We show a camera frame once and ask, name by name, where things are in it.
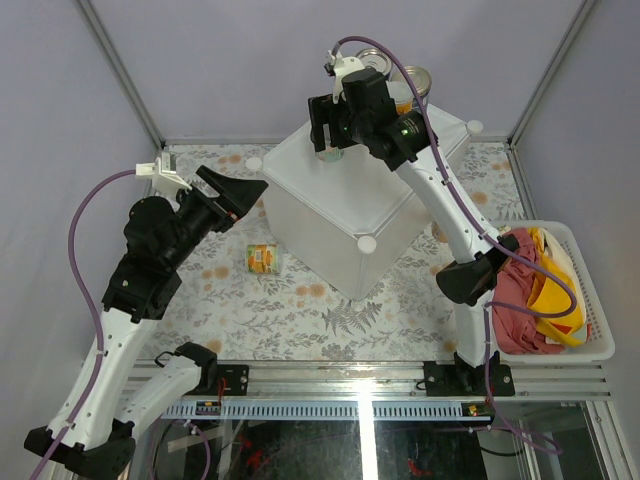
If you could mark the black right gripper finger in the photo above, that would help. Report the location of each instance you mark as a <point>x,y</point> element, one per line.
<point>338,125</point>
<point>319,113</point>

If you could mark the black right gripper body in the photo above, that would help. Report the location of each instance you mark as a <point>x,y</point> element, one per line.
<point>357,129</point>

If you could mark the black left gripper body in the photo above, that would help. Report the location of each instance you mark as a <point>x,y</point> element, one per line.
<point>199,217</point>

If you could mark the clear lid green jar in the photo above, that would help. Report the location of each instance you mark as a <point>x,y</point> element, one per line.
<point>329,154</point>

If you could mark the blue soup can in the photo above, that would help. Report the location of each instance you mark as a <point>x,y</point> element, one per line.
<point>422,80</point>
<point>376,59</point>

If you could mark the white lid yellow jar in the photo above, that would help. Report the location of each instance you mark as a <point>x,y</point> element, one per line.
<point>438,233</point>

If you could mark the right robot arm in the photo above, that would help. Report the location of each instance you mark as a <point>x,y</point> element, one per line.
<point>409,147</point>

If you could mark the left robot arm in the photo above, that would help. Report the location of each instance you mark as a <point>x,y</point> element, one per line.
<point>94,434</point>

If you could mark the white cube counter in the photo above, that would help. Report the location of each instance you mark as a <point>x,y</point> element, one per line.
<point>348,221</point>

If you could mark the yellow cloth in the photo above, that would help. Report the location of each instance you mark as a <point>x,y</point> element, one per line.
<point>548,297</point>

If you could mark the white plastic basket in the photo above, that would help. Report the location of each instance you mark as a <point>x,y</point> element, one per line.
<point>516,334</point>

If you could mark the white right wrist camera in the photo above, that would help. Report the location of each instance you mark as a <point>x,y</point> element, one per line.
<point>339,67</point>

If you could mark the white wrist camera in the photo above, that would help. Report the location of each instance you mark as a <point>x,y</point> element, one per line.
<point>339,67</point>
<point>162,173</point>

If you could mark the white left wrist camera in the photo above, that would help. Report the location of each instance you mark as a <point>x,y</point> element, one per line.
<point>162,173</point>

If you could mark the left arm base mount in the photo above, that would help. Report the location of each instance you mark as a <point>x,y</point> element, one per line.
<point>226,380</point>

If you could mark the aluminium front rail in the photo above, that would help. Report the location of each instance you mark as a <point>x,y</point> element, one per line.
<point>396,380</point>

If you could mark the white slotted cable duct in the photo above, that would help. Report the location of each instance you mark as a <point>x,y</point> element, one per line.
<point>242,409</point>

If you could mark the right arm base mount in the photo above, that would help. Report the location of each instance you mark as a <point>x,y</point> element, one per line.
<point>460,379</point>

